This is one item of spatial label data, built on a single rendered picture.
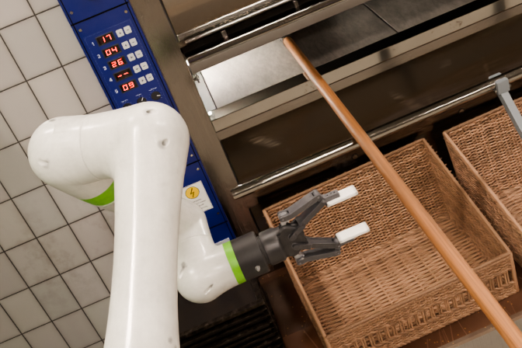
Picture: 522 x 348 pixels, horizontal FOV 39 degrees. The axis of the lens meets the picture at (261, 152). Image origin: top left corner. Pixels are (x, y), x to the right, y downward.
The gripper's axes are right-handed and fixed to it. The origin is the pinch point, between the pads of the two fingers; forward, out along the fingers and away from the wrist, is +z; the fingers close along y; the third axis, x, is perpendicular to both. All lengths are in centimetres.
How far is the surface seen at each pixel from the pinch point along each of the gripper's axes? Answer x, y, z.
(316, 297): -44, 60, -12
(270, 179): -26.8, 2.2, -12.3
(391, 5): -89, 1, 46
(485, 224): -27, 44, 38
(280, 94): -64, 1, 1
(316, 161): -26.8, 2.4, -0.2
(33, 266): -64, 23, -86
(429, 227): 15.4, -1.4, 11.2
